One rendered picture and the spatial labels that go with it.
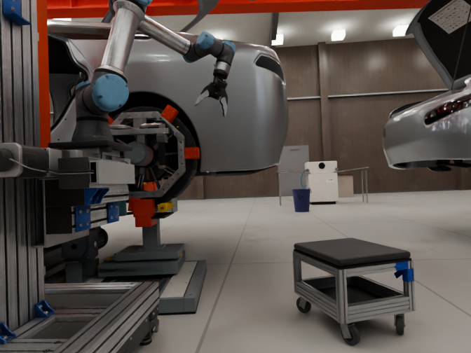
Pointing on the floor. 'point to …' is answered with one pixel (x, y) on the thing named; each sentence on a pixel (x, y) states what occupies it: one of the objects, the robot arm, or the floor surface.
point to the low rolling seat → (354, 282)
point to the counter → (345, 185)
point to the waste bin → (301, 199)
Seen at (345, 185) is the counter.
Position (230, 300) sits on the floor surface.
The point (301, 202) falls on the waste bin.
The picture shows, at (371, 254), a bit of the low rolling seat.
